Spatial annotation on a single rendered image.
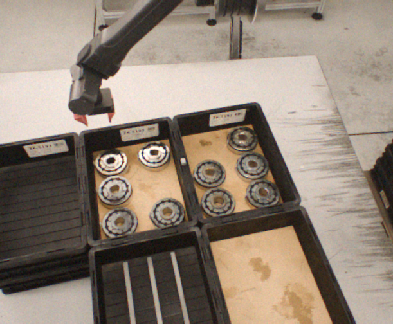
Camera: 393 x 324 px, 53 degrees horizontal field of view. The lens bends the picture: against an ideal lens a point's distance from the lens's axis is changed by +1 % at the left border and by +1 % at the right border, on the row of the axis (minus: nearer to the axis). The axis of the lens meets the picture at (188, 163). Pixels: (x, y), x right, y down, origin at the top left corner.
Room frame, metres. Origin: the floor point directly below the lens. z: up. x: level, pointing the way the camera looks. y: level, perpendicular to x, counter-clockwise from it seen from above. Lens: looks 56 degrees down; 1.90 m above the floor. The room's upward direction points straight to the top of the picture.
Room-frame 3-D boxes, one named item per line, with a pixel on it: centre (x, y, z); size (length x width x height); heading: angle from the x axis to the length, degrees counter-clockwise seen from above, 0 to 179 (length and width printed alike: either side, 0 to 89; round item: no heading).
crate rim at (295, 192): (0.68, -0.13, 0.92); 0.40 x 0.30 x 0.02; 12
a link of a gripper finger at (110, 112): (0.71, 0.23, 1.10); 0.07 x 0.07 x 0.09; 11
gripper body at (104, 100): (0.70, 0.25, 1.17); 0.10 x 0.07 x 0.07; 101
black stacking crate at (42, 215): (0.55, 0.45, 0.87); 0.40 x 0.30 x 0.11; 12
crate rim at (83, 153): (0.62, 0.16, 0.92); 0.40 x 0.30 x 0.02; 12
